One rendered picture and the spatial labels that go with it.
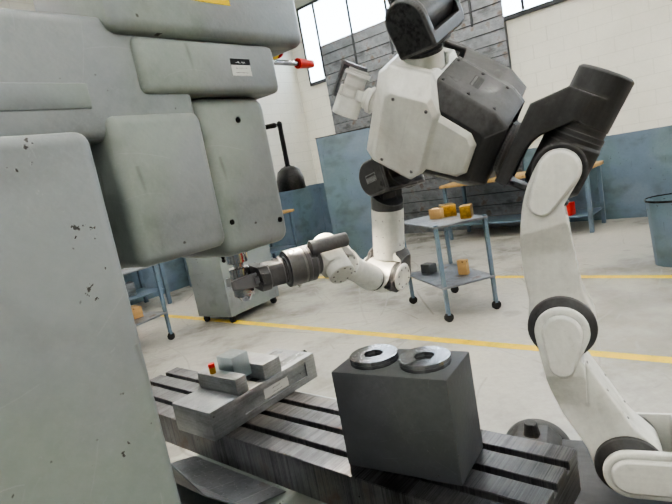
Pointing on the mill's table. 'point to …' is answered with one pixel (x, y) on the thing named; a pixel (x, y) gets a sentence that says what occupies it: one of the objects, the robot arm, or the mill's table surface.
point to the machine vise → (240, 395)
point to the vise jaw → (263, 365)
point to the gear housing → (203, 68)
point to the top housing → (193, 19)
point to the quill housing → (240, 174)
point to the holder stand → (409, 411)
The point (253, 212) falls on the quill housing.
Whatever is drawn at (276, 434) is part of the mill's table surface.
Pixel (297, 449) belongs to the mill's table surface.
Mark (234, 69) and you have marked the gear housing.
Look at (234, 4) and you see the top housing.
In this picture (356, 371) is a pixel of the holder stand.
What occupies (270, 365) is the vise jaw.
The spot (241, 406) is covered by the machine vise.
